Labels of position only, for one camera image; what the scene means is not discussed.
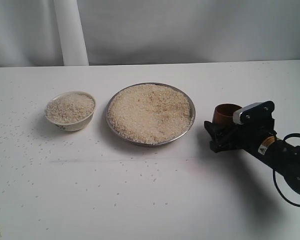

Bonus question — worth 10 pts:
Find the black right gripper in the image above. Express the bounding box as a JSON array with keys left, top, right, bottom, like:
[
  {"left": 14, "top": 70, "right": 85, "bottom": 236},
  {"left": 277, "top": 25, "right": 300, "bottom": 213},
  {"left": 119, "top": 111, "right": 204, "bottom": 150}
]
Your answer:
[{"left": 203, "top": 117, "right": 300, "bottom": 197}]

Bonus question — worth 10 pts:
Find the brown wooden cup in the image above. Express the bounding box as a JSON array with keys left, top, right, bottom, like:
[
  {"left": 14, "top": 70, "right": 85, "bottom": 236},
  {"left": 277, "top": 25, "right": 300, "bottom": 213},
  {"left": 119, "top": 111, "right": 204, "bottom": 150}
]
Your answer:
[{"left": 212, "top": 103, "right": 242, "bottom": 126}]

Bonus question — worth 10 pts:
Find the round steel rice tray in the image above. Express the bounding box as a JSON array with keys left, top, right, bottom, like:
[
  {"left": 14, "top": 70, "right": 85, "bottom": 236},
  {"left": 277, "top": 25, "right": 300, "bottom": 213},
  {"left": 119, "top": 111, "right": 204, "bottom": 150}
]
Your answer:
[{"left": 105, "top": 82, "right": 196, "bottom": 147}]

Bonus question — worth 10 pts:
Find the white floral ceramic bowl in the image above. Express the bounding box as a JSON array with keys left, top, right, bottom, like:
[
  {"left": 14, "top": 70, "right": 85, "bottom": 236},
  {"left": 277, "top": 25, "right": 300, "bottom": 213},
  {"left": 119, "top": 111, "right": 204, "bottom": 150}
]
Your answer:
[{"left": 44, "top": 91, "right": 97, "bottom": 132}]

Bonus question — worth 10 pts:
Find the white backdrop curtain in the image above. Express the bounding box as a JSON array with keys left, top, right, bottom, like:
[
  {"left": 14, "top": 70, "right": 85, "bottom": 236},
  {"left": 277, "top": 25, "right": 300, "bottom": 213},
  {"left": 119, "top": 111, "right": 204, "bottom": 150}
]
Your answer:
[{"left": 0, "top": 0, "right": 300, "bottom": 67}]

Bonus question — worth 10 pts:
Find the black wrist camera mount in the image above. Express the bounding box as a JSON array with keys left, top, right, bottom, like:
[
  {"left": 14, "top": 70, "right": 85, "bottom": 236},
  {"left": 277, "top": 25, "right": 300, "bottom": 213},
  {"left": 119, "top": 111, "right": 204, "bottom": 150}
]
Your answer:
[{"left": 232, "top": 100, "right": 275, "bottom": 125}]

